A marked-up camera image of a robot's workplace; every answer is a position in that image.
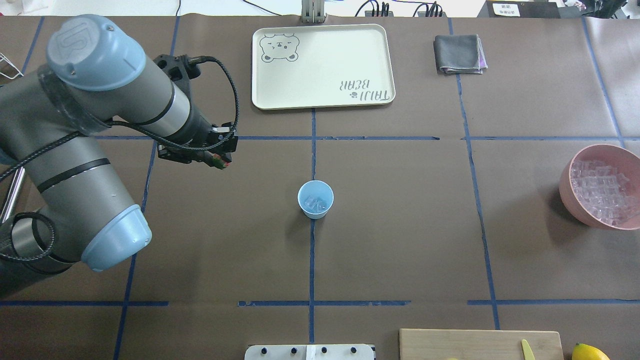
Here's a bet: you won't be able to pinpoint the cream bear tray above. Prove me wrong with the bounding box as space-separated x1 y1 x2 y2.
251 23 396 110

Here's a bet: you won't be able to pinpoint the ice cube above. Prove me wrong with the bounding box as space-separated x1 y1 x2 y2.
302 196 319 212
315 199 330 213

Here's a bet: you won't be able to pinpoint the yellow lemon outer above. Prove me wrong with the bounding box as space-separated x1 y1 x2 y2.
571 342 610 360

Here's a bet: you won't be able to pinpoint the yellow plastic knife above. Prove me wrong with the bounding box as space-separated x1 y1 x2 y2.
521 339 536 360

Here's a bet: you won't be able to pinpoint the black box with label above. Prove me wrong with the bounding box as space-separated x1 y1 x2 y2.
477 0 562 19

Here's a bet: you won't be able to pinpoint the steel muddler black tip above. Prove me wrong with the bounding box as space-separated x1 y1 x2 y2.
1 167 26 223

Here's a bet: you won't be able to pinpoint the red strawberry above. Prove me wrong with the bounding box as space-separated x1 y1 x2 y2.
211 153 229 170

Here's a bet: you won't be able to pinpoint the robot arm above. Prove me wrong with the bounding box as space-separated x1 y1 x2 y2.
1 14 238 297

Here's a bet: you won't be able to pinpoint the bamboo cutting board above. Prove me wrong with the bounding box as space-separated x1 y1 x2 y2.
398 328 565 360

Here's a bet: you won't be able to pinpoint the clear ice cubes pile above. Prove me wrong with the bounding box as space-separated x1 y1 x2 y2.
569 160 640 226

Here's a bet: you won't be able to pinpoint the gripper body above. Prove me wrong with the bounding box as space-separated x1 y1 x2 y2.
153 54 239 165

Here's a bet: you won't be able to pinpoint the metal cup rack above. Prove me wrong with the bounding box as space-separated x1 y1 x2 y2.
0 52 23 84

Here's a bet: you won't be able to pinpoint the blue plastic cup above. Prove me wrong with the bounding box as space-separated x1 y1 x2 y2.
297 180 335 220

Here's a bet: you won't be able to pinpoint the pink bowl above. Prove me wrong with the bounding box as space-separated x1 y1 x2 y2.
558 144 640 231

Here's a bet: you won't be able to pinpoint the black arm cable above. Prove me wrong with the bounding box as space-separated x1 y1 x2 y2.
0 56 241 263

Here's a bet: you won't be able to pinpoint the grey folded cloth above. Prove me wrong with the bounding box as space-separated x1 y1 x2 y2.
433 34 489 75

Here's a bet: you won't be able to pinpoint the orange black power strips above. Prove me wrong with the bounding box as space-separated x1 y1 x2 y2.
354 0 447 18

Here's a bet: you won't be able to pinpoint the white pole mount base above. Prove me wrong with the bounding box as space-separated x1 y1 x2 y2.
244 343 377 360

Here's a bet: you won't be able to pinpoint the aluminium frame post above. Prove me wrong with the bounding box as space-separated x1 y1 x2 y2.
301 0 326 24

